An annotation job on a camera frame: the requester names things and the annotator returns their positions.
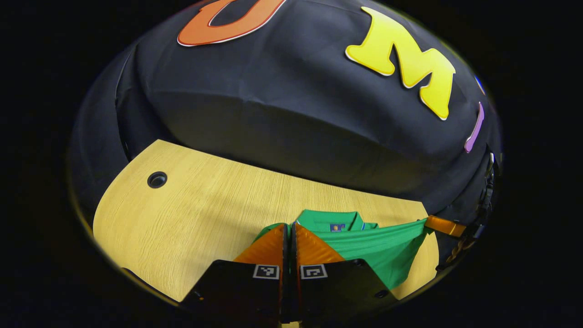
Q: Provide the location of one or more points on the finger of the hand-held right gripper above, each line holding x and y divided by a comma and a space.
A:
457, 253
444, 226

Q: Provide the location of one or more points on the black backdrop cloth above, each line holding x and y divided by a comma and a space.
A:
296, 114

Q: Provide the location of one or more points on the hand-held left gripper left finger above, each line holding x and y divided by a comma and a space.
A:
237, 291

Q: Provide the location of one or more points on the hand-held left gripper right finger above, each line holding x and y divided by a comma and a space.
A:
337, 291

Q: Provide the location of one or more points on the green T-shirt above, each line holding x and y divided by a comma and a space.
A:
387, 255

